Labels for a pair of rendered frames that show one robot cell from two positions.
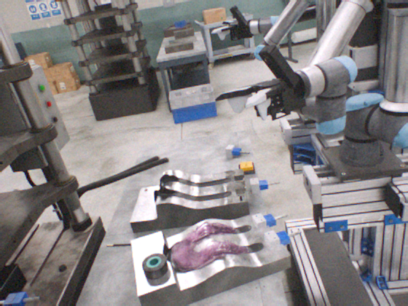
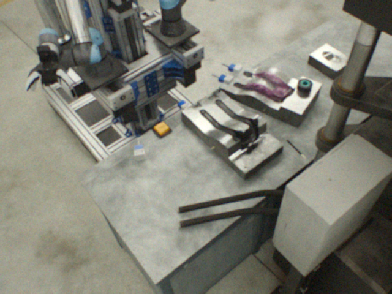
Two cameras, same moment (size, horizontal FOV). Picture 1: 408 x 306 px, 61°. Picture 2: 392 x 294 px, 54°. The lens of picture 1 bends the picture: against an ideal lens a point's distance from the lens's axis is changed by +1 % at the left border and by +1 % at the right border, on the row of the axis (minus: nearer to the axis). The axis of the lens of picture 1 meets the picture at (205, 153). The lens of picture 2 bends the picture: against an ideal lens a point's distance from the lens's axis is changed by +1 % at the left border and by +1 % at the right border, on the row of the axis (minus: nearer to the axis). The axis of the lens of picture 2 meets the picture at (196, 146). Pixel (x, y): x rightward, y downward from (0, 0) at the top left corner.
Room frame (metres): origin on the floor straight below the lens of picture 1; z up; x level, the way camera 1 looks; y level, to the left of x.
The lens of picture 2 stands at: (2.25, 0.94, 2.41)
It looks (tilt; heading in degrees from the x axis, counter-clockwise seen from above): 53 degrees down; 229
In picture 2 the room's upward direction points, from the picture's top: 5 degrees counter-clockwise
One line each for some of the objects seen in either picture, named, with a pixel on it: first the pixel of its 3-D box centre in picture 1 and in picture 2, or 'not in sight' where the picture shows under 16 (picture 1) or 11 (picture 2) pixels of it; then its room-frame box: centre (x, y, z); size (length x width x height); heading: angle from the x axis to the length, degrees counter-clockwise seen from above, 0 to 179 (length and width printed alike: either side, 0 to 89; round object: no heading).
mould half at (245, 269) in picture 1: (208, 253); (268, 89); (0.91, 0.06, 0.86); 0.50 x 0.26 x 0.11; 101
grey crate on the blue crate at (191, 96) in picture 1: (191, 96); not in sight; (4.56, 0.04, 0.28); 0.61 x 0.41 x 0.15; 88
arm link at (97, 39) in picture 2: not in sight; (90, 43); (1.56, -0.60, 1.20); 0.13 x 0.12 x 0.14; 149
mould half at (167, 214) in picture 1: (189, 194); (230, 128); (1.28, 0.10, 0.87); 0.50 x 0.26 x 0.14; 84
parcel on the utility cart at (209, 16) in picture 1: (214, 17); not in sight; (7.26, -0.68, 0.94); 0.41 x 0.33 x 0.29; 95
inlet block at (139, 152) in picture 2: (238, 151); (138, 147); (1.67, -0.18, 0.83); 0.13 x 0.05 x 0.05; 57
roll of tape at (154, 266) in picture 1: (154, 265); (304, 85); (0.83, 0.23, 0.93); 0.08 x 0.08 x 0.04
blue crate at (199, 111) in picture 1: (194, 108); not in sight; (4.56, 0.04, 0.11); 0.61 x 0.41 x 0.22; 88
